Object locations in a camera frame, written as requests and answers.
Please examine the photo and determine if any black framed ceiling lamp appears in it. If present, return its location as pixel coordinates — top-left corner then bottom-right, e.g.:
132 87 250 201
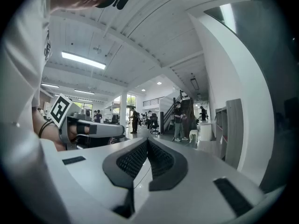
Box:
189 77 200 91

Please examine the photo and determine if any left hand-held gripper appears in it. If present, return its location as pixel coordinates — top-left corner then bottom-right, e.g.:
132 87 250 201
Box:
49 93 126 151

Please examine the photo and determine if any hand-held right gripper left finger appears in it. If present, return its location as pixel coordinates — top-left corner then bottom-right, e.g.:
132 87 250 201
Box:
57 137 149 224

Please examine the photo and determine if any white cylinder pedestal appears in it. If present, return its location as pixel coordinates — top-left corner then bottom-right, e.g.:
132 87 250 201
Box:
199 121 214 142

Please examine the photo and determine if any dark staircase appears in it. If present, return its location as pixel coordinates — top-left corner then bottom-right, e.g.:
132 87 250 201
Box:
161 90 194 135

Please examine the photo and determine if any black office chair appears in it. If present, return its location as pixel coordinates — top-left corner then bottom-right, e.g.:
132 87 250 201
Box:
149 113 161 135

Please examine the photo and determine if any person's white shirt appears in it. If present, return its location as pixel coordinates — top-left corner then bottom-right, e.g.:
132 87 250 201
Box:
0 0 52 137

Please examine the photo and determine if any person's left forearm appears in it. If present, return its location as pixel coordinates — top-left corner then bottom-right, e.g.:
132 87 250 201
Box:
32 106 68 152

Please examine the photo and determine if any black wrist band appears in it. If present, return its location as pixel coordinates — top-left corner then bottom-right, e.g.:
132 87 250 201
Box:
38 119 56 139

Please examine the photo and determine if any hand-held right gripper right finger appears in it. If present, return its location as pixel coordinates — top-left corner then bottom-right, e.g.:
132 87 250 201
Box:
140 136 264 224

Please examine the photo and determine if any black head camera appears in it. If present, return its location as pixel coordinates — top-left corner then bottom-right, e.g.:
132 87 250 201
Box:
112 0 132 11

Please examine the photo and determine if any person's left hand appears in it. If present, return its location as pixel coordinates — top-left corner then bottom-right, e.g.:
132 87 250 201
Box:
68 124 91 142

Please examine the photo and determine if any gray wooden shelf unit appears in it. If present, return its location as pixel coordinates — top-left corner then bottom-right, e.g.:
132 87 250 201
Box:
214 98 245 170

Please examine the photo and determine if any white stool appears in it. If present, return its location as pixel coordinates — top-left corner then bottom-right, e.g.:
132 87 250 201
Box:
188 129 199 145

